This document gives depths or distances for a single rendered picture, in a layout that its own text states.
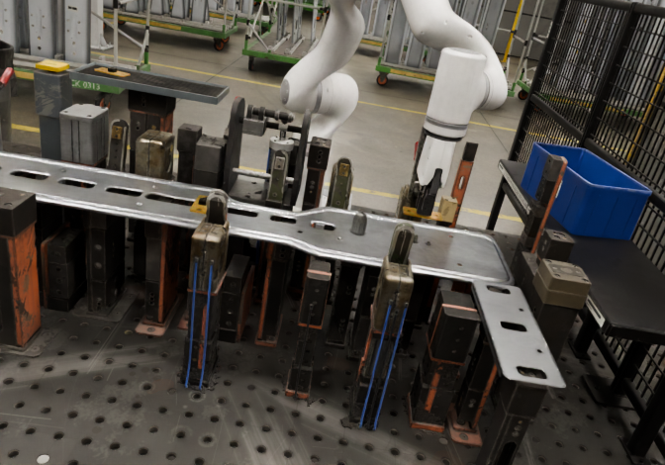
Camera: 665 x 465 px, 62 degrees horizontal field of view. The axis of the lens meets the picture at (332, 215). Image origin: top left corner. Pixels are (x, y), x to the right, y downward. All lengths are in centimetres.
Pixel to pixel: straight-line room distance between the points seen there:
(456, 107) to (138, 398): 83
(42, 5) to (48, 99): 394
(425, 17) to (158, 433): 93
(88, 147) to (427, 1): 82
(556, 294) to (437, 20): 57
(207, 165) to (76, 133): 30
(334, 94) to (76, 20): 403
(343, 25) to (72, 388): 101
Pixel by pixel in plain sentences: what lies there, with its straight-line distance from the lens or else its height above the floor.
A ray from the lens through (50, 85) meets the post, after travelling 162.
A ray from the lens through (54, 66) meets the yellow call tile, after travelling 161.
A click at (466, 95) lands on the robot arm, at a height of 134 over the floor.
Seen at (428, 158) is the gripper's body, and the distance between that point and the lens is 111.
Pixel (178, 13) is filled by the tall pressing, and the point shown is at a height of 39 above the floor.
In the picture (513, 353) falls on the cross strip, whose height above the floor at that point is 100.
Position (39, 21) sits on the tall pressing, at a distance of 559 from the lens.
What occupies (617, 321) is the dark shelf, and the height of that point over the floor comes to 103.
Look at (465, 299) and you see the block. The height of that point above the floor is 98.
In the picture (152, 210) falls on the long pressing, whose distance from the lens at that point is 120.
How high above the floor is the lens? 153
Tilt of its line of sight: 25 degrees down
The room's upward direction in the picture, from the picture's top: 10 degrees clockwise
